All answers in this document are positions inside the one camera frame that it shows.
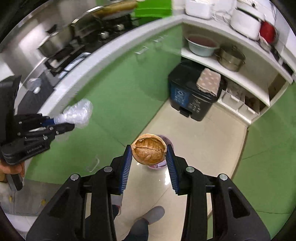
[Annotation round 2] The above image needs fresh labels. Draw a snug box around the clear plastic wrap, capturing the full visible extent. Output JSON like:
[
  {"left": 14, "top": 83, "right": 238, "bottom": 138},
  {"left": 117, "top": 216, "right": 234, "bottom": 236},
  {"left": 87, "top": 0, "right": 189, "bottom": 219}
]
[{"left": 53, "top": 99, "right": 93, "bottom": 128}]

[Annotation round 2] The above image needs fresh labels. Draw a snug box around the brown walnut shell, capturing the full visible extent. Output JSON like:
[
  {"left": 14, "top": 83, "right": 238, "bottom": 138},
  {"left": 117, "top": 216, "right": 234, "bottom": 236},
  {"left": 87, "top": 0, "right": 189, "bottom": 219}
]
[{"left": 131, "top": 133, "right": 167, "bottom": 166}]

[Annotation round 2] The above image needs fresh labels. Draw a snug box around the pink round trash bin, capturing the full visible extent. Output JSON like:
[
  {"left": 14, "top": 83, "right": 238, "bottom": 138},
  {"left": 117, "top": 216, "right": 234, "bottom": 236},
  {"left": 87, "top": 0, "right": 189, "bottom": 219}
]
[{"left": 148, "top": 135, "right": 174, "bottom": 170}]

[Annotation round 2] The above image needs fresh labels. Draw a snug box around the person's left hand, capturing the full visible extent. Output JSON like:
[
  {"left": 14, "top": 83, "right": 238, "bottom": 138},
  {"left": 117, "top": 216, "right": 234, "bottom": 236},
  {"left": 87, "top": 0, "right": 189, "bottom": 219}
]
[{"left": 0, "top": 160, "right": 25, "bottom": 182}]

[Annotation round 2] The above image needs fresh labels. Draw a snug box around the black striped counter mat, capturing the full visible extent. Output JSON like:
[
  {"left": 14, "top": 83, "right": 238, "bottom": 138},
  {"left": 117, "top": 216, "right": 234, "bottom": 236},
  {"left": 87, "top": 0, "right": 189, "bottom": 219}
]
[{"left": 17, "top": 72, "right": 54, "bottom": 114}]

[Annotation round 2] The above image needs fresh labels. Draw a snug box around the grey slipper right foot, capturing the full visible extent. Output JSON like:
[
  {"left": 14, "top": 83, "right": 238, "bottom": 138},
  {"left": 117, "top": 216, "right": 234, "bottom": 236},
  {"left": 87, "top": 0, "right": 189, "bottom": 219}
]
[{"left": 141, "top": 206, "right": 165, "bottom": 225}]

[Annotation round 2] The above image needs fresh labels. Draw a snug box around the steel pot with lid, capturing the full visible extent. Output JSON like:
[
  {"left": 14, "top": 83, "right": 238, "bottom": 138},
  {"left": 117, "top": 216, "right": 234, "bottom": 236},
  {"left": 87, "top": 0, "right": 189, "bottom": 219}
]
[{"left": 38, "top": 24, "right": 75, "bottom": 58}]

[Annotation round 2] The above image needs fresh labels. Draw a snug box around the black gas stove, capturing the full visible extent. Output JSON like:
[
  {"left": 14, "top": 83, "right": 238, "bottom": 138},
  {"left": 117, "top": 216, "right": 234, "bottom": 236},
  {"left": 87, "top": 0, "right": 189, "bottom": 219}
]
[{"left": 45, "top": 14, "right": 135, "bottom": 79}]

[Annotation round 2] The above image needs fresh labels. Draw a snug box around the white storage drawer box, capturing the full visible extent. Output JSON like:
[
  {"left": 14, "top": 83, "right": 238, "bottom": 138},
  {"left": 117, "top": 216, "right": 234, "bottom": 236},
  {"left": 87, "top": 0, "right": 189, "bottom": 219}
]
[{"left": 221, "top": 80, "right": 245, "bottom": 110}]

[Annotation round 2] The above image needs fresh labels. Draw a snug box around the pink patterned cloth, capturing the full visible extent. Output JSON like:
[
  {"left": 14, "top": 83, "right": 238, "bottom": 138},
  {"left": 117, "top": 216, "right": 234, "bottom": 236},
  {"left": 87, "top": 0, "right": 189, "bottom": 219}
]
[{"left": 196, "top": 68, "right": 221, "bottom": 97}]

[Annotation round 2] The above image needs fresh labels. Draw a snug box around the black dual pedal bin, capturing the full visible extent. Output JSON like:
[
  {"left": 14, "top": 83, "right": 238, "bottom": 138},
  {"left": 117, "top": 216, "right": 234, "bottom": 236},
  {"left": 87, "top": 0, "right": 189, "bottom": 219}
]
[{"left": 168, "top": 59, "right": 227, "bottom": 121}]

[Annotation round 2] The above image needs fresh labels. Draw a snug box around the stainless steel steamer pot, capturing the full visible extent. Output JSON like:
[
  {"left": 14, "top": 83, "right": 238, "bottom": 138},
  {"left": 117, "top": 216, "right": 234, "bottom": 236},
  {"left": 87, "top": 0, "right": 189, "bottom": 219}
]
[{"left": 215, "top": 45, "right": 246, "bottom": 72}]

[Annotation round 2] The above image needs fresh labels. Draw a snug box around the light blue basin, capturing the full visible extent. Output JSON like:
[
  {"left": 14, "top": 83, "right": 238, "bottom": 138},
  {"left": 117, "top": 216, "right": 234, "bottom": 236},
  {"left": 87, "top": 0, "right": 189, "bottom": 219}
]
[{"left": 185, "top": 34, "right": 220, "bottom": 57}]

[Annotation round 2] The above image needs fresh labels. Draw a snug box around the white appliance on counter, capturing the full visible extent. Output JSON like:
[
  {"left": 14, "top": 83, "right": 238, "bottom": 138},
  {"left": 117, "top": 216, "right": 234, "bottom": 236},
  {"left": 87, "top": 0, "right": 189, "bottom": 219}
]
[{"left": 185, "top": 0, "right": 215, "bottom": 20}]

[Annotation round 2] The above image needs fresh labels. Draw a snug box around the white rice cooker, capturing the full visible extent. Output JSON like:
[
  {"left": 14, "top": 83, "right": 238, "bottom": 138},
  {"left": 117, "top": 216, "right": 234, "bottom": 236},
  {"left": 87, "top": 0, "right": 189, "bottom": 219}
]
[{"left": 230, "top": 1, "right": 265, "bottom": 41}]

